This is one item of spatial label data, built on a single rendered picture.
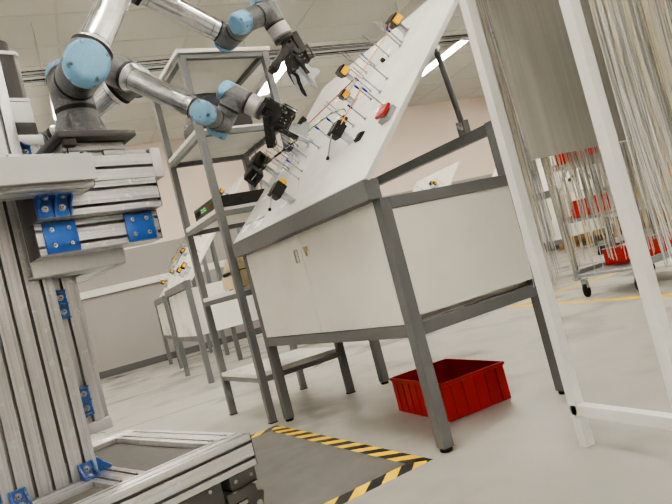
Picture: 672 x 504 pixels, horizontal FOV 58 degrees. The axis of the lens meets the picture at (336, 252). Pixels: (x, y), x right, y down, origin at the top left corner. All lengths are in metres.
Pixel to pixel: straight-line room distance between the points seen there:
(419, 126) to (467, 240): 9.65
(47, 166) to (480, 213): 1.33
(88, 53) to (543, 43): 1.27
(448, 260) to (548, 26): 0.76
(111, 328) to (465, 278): 7.82
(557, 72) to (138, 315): 8.17
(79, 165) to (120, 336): 7.83
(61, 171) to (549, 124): 1.32
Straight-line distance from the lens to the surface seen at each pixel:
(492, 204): 2.16
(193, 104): 2.03
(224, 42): 2.25
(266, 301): 2.76
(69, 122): 1.90
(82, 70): 1.79
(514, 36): 1.88
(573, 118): 1.92
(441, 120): 11.95
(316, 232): 2.23
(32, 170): 1.65
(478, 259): 2.07
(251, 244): 2.67
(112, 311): 9.45
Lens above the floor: 0.61
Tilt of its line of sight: 2 degrees up
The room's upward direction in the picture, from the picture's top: 14 degrees counter-clockwise
